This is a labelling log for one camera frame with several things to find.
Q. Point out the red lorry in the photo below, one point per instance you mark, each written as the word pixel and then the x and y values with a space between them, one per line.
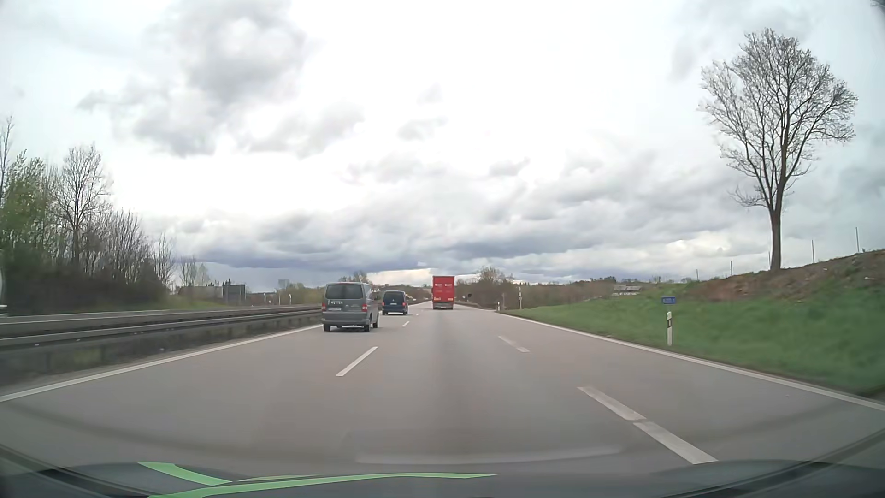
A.
pixel 443 291

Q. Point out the dark car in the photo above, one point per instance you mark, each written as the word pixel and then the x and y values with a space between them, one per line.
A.
pixel 395 302

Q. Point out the distant bushes and trees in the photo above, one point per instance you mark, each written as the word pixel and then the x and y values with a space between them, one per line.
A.
pixel 525 289

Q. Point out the grey van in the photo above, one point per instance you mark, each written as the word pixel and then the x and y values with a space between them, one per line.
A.
pixel 349 305

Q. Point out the grey asphalt road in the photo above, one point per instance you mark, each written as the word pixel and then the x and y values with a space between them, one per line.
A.
pixel 442 387

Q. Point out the building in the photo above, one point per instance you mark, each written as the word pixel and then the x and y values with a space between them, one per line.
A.
pixel 626 290

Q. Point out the dark billboard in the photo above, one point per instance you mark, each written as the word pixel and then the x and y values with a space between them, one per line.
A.
pixel 234 293

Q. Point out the road markings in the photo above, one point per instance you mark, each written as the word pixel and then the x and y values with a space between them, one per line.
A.
pixel 612 403

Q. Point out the tall bare tree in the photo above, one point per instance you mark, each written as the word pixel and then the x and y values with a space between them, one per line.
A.
pixel 776 207

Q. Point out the grass bank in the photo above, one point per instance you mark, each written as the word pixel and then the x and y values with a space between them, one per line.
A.
pixel 774 332

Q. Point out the row of trees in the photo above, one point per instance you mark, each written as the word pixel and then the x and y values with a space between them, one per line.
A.
pixel 69 235

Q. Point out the white marker post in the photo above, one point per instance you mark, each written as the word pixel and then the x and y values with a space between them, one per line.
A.
pixel 669 329

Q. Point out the metal guard rail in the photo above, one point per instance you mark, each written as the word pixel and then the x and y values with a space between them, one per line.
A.
pixel 138 326

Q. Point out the road beyond guard rail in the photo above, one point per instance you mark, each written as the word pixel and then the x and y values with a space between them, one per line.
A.
pixel 104 315

